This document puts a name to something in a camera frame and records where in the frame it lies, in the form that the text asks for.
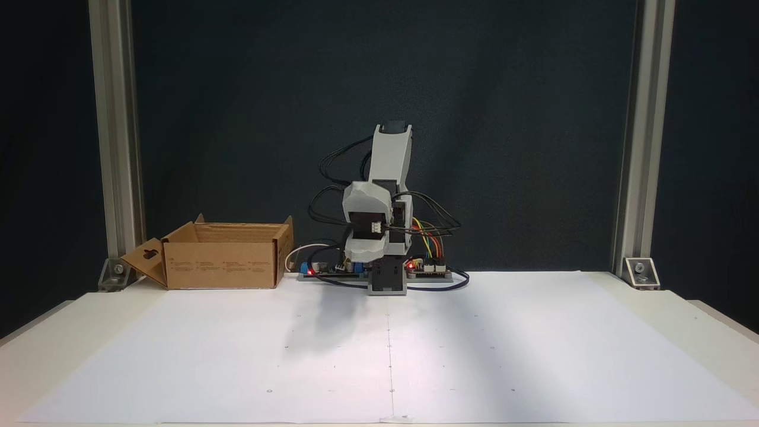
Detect brown cardboard box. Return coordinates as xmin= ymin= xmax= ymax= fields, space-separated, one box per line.
xmin=122 ymin=213 xmax=295 ymax=291

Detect coloured jumper wire bundle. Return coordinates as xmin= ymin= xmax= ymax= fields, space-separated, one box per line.
xmin=412 ymin=218 xmax=445 ymax=265

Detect metal corner bracket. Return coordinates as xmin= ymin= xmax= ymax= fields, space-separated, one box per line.
xmin=624 ymin=257 xmax=661 ymax=291
xmin=98 ymin=257 xmax=133 ymax=292

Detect circuit board with red LED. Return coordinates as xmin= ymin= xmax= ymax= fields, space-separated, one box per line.
xmin=298 ymin=259 xmax=369 ymax=281

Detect circuit board with white connectors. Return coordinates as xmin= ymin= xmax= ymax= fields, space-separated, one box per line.
xmin=406 ymin=258 xmax=455 ymax=282

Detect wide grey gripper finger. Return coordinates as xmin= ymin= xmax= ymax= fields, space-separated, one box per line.
xmin=345 ymin=234 xmax=387 ymax=262

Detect black three-wire gripper cable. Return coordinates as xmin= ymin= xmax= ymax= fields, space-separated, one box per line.
xmin=382 ymin=191 xmax=463 ymax=237

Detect white cable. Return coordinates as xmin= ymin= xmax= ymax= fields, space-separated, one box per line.
xmin=285 ymin=243 xmax=339 ymax=273

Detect aluminium frame post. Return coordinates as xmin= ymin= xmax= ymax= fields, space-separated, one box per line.
xmin=611 ymin=0 xmax=676 ymax=278
xmin=89 ymin=0 xmax=146 ymax=269

